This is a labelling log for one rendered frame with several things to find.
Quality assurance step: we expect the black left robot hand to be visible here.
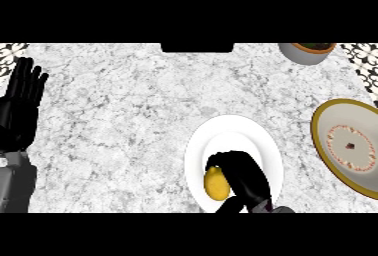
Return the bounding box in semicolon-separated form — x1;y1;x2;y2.
0;56;50;154

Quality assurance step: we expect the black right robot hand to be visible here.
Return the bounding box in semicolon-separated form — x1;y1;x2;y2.
203;150;273;214

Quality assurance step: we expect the yellow lemon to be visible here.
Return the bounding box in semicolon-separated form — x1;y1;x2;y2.
202;165;231;202

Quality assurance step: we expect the white plate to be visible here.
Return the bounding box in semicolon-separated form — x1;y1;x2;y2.
183;114;285;214

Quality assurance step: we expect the gold-rimmed grey bowl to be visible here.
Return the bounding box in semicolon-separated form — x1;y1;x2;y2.
310;98;378;201

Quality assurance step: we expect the grey pot with brown rim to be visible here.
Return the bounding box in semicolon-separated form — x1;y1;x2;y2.
277;43;338;66

